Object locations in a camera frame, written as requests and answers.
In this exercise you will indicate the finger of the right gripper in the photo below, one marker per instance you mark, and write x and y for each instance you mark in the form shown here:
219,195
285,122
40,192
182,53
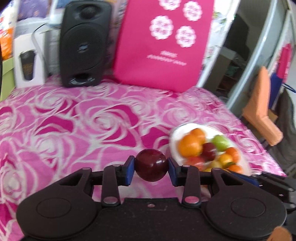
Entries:
236,179

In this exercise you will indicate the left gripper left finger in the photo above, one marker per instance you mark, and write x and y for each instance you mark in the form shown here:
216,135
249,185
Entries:
113,177

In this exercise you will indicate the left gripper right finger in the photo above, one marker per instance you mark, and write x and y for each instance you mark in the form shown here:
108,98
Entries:
189,177

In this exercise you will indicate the red apple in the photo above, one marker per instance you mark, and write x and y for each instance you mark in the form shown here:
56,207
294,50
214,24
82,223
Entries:
197,161

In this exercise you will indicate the small tangerine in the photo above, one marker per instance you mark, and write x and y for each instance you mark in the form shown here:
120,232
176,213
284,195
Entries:
234,153

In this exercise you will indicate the large orange fruit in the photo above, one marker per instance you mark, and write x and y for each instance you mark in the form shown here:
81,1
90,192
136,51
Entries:
189,146

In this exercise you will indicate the dark red plum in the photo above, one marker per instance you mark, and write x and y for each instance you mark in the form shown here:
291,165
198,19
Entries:
209,151
151,165

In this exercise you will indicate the yellow orange fruit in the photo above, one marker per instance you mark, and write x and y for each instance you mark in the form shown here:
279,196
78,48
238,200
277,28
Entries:
225,160

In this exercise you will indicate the orange fruit back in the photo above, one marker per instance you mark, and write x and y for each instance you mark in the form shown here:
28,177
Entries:
199,134

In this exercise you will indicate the orange with green leaf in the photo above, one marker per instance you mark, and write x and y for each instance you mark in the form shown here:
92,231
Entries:
235,168

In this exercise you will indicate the right hand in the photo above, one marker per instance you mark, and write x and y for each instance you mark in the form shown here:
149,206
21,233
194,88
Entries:
280,234

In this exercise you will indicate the green apple on plate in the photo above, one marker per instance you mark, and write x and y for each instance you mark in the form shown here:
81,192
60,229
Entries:
220,142

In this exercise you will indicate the white round plate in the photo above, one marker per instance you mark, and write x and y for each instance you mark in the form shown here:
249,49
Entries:
182,130

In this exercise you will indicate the orange covered chair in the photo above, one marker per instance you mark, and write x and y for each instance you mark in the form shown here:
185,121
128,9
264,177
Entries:
256,110

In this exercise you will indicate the pink floral tablecloth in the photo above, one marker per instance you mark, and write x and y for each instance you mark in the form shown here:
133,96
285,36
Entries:
48,132

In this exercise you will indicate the pink tote bag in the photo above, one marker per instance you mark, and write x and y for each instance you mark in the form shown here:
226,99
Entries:
161,44

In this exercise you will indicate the light green box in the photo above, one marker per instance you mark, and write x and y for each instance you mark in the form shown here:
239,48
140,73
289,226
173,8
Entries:
7,81

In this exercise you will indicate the white cup box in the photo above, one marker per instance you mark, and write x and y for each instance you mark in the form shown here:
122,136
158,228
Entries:
29,69

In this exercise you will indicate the black speaker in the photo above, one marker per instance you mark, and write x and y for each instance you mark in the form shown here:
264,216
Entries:
83,42

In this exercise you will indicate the orange white snack bag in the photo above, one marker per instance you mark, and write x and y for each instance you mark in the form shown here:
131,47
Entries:
8,23

